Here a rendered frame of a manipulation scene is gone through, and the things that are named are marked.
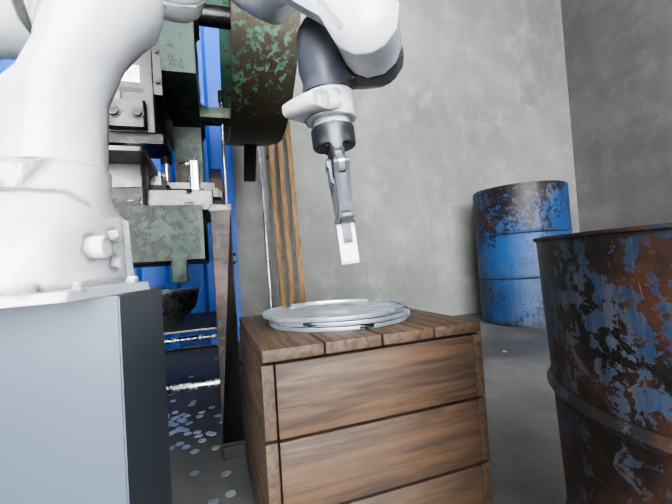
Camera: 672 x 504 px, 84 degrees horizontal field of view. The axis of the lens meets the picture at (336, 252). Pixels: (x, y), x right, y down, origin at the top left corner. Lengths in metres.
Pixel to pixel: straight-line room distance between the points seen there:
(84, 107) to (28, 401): 0.30
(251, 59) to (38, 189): 0.80
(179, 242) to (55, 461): 0.70
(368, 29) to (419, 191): 2.38
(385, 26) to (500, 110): 3.01
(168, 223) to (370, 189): 1.88
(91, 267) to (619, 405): 0.48
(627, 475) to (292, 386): 0.38
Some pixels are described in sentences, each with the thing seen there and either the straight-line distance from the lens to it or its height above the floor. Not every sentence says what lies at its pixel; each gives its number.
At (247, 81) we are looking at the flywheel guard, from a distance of 1.18.
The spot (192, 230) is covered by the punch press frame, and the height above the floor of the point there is 0.58.
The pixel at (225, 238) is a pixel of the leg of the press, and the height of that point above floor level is 0.55.
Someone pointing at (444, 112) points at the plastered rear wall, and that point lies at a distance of 3.21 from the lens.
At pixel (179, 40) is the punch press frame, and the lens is 1.35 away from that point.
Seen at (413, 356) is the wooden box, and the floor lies 0.31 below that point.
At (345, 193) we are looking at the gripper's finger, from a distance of 0.60.
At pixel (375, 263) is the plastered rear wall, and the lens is 2.67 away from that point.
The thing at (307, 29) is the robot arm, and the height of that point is 0.85.
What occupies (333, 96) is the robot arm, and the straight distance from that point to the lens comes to 0.64.
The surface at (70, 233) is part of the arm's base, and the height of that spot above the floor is 0.51.
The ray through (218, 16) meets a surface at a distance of 1.52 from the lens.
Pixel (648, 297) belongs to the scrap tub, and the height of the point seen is 0.43.
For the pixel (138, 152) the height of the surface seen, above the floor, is 0.77.
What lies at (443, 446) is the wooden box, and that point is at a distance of 0.71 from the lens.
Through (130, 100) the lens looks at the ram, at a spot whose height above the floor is 0.97.
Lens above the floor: 0.47
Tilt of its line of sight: 2 degrees up
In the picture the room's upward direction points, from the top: 4 degrees counter-clockwise
